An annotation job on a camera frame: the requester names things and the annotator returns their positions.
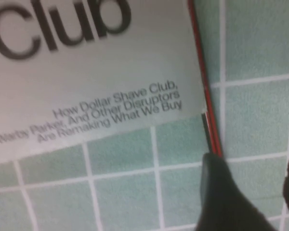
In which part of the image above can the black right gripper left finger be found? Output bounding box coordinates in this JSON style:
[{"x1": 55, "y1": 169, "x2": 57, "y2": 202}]
[{"x1": 194, "y1": 152, "x2": 283, "y2": 231}]

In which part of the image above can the red black striped pencil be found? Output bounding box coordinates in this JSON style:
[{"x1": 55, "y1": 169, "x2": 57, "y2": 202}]
[{"x1": 187, "y1": 0, "x2": 223, "y2": 157}]

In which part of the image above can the green checkered tablecloth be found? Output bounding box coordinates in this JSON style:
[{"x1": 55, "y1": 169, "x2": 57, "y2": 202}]
[{"x1": 0, "y1": 0, "x2": 289, "y2": 231}]

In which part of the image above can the grey blue Dollar Club book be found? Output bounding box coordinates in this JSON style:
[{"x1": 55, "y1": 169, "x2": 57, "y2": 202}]
[{"x1": 0, "y1": 0, "x2": 209, "y2": 167}]

